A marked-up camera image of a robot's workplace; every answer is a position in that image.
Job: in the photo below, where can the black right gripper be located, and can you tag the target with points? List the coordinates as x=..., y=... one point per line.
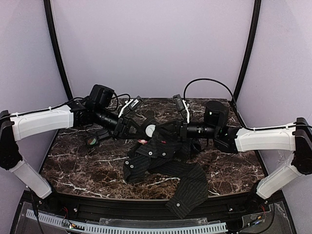
x=183, y=129

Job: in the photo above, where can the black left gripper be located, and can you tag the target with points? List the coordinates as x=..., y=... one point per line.
x=121, y=129

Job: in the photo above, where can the teal round button brooch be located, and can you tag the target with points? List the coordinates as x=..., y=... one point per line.
x=149, y=130

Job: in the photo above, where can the pink white beaded brooch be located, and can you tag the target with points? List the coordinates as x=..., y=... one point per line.
x=142, y=141

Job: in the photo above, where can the black pinstriped garment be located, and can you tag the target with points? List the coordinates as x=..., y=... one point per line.
x=170, y=159

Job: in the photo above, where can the orange green round brooch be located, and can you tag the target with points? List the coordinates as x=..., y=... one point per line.
x=92, y=141

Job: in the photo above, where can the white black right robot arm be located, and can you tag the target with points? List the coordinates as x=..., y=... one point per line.
x=294, y=137

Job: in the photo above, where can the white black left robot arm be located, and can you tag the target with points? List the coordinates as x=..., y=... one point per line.
x=74, y=113

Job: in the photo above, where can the black box left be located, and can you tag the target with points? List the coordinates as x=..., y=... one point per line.
x=90, y=138

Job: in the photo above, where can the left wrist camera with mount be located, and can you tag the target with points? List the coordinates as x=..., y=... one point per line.
x=130, y=106

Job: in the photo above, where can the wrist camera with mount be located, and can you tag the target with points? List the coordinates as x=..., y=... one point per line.
x=130, y=106
x=182, y=107

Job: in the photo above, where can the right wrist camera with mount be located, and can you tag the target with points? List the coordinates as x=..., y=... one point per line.
x=182, y=107

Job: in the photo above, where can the black right corner frame post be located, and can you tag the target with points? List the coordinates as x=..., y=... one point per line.
x=248, y=49

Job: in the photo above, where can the black corner frame post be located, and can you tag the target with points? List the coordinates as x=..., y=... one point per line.
x=55, y=45
x=248, y=49

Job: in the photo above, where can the black front frame rail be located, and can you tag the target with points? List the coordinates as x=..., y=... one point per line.
x=93, y=208

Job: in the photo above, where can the white slotted cable duct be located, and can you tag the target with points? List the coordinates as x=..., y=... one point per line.
x=119, y=226

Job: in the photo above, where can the black left corner frame post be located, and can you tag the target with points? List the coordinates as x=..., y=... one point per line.
x=55, y=45

